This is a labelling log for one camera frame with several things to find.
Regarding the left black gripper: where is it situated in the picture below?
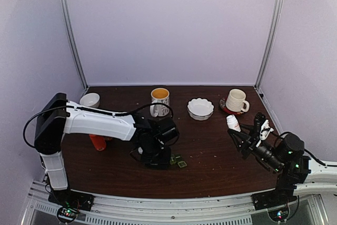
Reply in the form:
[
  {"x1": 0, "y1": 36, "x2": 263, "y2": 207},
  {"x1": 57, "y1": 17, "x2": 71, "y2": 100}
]
[{"x1": 141, "y1": 138, "x2": 172, "y2": 169}]

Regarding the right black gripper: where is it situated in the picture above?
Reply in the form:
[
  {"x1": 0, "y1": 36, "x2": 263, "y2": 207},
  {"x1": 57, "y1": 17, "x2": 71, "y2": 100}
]
[{"x1": 227, "y1": 124, "x2": 285, "y2": 174}]

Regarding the green weekly pill organizer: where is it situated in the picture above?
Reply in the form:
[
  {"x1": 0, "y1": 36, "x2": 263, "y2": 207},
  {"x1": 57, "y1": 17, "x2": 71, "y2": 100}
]
[{"x1": 170, "y1": 154, "x2": 187, "y2": 168}]

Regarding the orange pill bottle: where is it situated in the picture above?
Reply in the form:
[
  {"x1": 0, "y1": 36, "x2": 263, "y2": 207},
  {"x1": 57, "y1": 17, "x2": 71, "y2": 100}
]
[{"x1": 89, "y1": 134, "x2": 106, "y2": 151}]

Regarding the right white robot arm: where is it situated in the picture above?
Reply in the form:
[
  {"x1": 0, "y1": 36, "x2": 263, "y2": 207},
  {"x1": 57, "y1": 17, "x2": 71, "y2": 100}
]
[{"x1": 227, "y1": 124, "x2": 336, "y2": 205}]

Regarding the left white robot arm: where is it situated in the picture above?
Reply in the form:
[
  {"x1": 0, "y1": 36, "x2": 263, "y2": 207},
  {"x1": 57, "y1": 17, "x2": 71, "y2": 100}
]
[{"x1": 34, "y1": 93, "x2": 180, "y2": 206}]

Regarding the cream ribbed mug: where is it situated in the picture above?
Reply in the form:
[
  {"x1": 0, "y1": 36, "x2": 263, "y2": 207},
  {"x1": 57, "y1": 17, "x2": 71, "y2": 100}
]
[{"x1": 226, "y1": 89, "x2": 250, "y2": 112}]

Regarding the red round coaster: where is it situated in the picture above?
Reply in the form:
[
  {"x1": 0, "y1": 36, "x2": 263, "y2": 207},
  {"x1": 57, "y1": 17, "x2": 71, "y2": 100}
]
[{"x1": 219, "y1": 97, "x2": 250, "y2": 116}]

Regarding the white scalloped dish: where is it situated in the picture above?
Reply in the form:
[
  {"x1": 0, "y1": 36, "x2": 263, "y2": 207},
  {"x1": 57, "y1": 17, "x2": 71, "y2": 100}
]
[{"x1": 187, "y1": 98, "x2": 214, "y2": 121}]

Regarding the white mug yellow inside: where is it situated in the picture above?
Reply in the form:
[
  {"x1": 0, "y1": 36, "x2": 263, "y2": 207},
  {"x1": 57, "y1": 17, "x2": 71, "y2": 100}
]
[{"x1": 150, "y1": 87, "x2": 170, "y2": 117}]

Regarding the small white bowl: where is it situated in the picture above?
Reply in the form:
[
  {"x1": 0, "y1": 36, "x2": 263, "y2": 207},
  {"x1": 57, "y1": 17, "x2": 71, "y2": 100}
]
[{"x1": 79, "y1": 93, "x2": 100, "y2": 108}]

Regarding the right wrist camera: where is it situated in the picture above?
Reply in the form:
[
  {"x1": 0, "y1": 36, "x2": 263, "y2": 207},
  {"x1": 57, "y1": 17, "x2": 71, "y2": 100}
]
[{"x1": 254, "y1": 112, "x2": 274, "y2": 141}]

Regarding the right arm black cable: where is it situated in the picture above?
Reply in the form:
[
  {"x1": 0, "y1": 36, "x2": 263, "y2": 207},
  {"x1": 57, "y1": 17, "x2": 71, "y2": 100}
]
[{"x1": 272, "y1": 132, "x2": 330, "y2": 207}]

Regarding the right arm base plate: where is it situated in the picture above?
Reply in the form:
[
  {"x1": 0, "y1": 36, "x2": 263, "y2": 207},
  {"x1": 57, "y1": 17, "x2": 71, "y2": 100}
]
[{"x1": 252, "y1": 190, "x2": 297, "y2": 211}]

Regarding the aluminium front rail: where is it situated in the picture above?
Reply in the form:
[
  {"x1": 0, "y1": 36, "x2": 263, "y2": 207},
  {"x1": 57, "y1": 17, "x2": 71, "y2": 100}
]
[{"x1": 18, "y1": 180, "x2": 329, "y2": 224}]

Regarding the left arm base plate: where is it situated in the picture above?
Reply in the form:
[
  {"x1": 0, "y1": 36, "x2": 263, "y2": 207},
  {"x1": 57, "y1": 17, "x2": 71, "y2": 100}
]
[{"x1": 48, "y1": 189, "x2": 94, "y2": 211}]

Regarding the right aluminium frame post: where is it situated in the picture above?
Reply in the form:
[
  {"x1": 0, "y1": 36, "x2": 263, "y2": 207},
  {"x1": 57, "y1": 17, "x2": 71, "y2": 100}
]
[{"x1": 254, "y1": 0, "x2": 284, "y2": 93}]

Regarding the aluminium frame post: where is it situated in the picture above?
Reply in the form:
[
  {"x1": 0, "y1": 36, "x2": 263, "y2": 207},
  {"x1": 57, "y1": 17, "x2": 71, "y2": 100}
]
[
  {"x1": 254, "y1": 0, "x2": 284, "y2": 93},
  {"x1": 60, "y1": 0, "x2": 89, "y2": 91}
]

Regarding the left aluminium frame post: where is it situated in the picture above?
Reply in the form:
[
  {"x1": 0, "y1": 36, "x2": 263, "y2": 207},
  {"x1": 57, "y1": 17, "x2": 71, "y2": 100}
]
[{"x1": 60, "y1": 0, "x2": 89, "y2": 91}]

